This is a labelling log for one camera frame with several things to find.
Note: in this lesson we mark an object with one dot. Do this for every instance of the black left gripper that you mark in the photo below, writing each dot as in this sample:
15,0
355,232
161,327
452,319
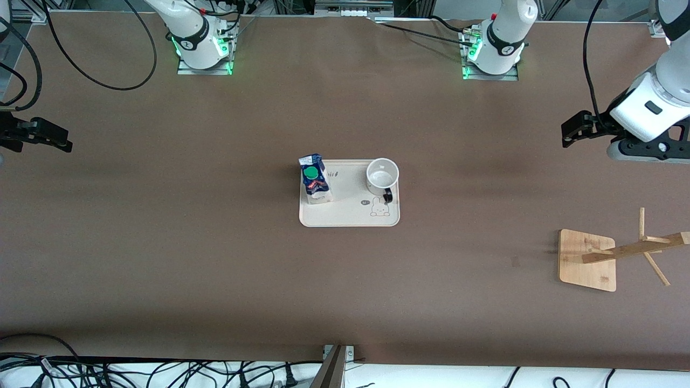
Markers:
600,125

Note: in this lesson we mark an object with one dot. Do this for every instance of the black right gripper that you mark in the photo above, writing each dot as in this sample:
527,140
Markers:
11,131

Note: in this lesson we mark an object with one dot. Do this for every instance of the blue white milk carton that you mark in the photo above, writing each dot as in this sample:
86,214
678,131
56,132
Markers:
316,186

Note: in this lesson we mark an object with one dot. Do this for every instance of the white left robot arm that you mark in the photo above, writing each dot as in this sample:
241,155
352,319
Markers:
655,102

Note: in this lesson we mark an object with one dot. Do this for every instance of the bamboo cup rack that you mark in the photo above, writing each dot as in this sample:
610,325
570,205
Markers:
587,261

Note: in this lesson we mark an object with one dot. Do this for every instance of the beige rabbit print tray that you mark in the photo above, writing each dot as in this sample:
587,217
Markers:
350,213

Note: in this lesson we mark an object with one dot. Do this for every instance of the grey box behind table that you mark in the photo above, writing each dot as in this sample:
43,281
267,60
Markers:
353,6

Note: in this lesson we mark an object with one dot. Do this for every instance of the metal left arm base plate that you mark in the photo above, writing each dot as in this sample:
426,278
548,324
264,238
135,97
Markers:
512,76

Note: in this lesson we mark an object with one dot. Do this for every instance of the metal table corner bracket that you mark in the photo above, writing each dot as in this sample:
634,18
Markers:
657,28
32,16

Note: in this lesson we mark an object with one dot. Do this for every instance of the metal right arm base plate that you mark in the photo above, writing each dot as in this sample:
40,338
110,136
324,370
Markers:
186,70

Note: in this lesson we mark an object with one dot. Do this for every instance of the grey metal frame profile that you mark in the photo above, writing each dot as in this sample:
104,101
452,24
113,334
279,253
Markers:
331,369

